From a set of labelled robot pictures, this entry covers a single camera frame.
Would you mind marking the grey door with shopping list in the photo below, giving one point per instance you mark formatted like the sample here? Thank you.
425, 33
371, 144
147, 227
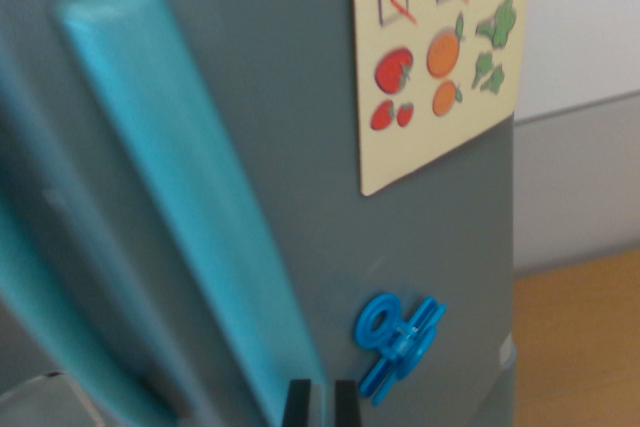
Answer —
280, 97

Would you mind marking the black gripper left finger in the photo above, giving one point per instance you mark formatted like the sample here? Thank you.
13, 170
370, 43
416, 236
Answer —
298, 404

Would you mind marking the cream shopping list card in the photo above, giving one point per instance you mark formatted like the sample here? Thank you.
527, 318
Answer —
400, 147

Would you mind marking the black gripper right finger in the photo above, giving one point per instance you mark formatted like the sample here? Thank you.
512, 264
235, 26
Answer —
347, 404

